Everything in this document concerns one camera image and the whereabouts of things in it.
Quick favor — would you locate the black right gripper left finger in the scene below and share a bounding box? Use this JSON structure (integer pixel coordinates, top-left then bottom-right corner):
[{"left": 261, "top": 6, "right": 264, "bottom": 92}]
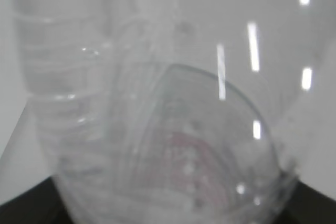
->
[{"left": 1, "top": 178, "right": 73, "bottom": 224}]

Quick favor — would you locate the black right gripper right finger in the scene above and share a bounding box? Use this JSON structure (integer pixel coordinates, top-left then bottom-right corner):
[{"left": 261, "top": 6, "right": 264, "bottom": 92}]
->
[{"left": 275, "top": 182, "right": 335, "bottom": 224}]

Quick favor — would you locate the clear water bottle red label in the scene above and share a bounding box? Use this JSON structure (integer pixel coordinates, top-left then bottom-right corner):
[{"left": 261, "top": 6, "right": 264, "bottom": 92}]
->
[{"left": 12, "top": 0, "right": 335, "bottom": 223}]

